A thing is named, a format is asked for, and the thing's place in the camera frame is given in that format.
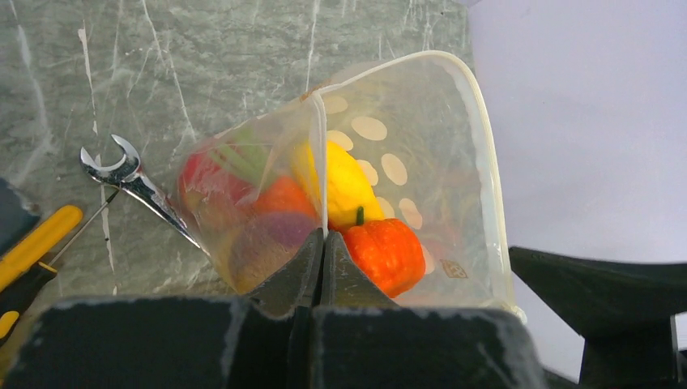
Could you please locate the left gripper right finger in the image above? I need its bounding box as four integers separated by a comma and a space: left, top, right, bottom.
308, 233, 548, 388

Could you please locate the yellow mango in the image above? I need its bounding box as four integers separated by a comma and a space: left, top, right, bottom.
291, 141, 385, 231

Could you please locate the orange pumpkin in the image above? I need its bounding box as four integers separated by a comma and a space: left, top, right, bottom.
343, 207, 426, 298

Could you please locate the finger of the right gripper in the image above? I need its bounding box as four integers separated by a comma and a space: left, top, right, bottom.
509, 246, 686, 388

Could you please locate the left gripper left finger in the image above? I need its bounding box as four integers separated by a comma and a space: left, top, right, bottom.
2, 229, 325, 388

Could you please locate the orange carrot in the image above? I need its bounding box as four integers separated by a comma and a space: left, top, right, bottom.
207, 130, 318, 220

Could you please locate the red apple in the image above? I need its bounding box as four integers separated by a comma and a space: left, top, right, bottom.
177, 146, 258, 215

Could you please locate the yellow handled screwdriver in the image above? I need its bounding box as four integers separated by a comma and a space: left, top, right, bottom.
1, 193, 117, 344

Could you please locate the clear polka dot zip bag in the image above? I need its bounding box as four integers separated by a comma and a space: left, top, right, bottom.
173, 51, 522, 315

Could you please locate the silver wrench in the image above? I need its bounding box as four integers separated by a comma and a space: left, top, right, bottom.
79, 134, 209, 254

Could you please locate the purple onion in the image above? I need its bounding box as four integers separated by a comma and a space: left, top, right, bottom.
221, 212, 318, 294

